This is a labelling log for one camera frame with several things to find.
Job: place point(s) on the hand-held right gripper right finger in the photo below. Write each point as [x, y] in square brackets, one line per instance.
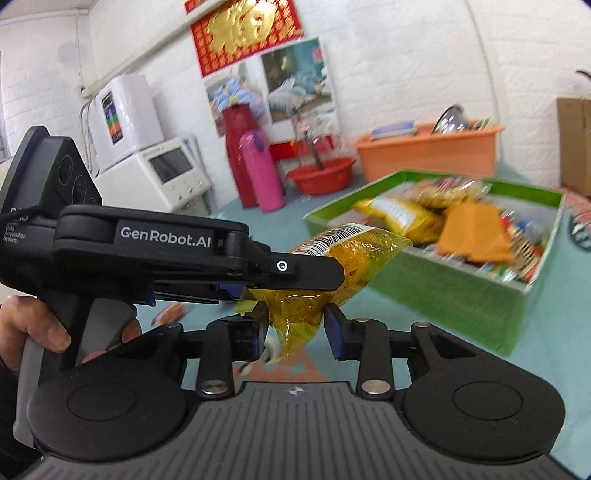
[336, 332]

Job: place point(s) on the glass pitcher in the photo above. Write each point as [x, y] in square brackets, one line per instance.
[316, 138]

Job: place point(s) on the blue-lidded dish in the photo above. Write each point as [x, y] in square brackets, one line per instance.
[395, 130]

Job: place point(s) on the steel bowl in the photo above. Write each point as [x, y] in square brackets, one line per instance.
[450, 121]

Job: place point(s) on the dark stirring spoon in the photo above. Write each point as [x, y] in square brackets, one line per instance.
[315, 154]

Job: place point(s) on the red thermos jug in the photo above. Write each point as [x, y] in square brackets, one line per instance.
[238, 157]

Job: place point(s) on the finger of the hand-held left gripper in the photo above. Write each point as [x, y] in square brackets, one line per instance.
[300, 272]

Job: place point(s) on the white device with screen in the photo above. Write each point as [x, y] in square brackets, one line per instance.
[157, 180]

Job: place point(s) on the large brown cardboard box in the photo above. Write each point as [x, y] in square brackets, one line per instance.
[575, 147]

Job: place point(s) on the bedding wall poster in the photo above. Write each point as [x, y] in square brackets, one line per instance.
[295, 83]

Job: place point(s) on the orange clear snack packet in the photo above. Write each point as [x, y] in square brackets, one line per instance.
[475, 235]

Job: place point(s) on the orange plastic basin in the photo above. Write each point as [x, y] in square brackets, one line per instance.
[429, 154]

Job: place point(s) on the red plastic basin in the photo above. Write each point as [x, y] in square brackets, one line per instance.
[323, 177]

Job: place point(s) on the dark purple plant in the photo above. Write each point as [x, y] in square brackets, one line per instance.
[585, 76]

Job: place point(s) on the white wall water purifier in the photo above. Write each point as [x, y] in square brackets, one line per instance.
[124, 120]

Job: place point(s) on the red gold wall hanging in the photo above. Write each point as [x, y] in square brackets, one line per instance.
[244, 32]

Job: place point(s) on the teal printed tablecloth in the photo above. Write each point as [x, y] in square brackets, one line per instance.
[554, 369]

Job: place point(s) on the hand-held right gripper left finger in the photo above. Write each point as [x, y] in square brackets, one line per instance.
[249, 339]

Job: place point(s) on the red patterned cloth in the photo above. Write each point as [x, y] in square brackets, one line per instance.
[579, 203]

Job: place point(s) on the pink thermos bottle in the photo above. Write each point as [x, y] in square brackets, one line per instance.
[265, 175]

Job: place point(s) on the green cardboard box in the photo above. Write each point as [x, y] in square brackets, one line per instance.
[452, 295]

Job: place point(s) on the person's left hand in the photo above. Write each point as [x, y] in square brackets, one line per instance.
[32, 318]

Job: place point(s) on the clear yellow snack packet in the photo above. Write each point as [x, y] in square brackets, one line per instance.
[364, 258]

